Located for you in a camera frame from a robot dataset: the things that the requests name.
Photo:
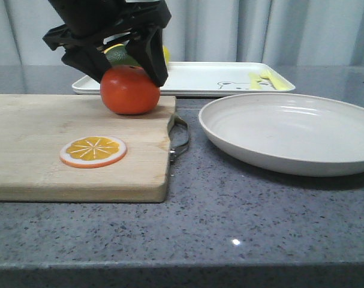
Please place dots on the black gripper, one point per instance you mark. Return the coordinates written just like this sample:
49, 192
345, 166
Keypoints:
90, 22

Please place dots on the orange mandarin fruit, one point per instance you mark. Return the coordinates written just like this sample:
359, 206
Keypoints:
128, 90

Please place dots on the beige round plate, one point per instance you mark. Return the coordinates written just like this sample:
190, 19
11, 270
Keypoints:
288, 133

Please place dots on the white rectangular bear tray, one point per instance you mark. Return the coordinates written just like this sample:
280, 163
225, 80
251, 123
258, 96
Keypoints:
216, 79

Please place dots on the yellow lemon left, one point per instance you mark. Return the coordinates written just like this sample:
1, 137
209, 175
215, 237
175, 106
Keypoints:
113, 47

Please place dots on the yellow lemon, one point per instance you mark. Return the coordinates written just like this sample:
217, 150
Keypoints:
166, 55
113, 47

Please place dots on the yellow lemon right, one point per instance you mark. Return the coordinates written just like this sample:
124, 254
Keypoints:
166, 55

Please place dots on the orange slice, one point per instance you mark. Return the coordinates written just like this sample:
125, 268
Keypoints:
93, 152

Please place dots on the wooden cutting board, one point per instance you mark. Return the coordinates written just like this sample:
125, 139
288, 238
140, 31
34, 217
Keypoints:
34, 128

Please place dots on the yellow plastic knife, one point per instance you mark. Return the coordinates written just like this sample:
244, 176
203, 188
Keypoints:
255, 80

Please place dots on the yellow plastic fork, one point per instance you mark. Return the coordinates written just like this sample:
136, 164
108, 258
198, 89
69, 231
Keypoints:
276, 82

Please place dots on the grey curtain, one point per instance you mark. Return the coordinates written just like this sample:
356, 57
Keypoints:
273, 32

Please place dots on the metal cutting board handle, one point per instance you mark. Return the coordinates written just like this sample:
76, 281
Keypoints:
183, 139

